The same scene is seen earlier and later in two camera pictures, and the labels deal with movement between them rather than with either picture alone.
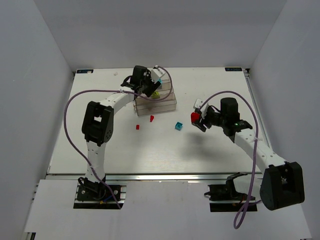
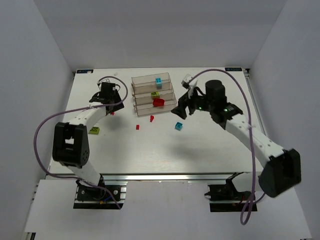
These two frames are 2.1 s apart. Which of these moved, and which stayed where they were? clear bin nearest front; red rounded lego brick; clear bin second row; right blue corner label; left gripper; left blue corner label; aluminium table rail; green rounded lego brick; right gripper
Moved: left gripper; right gripper; red rounded lego brick
Stayed: clear bin second row; clear bin nearest front; right blue corner label; aluminium table rail; green rounded lego brick; left blue corner label
